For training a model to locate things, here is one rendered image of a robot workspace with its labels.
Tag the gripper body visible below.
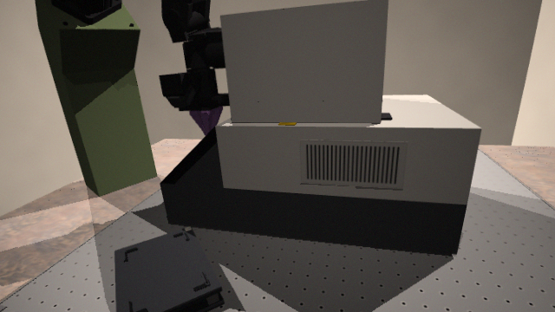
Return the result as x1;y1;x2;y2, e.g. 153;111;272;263
179;93;230;111

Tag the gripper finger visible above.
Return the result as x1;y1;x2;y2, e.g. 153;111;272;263
189;111;207;136
200;107;223;133

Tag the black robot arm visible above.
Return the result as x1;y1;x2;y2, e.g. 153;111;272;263
51;0;225;108

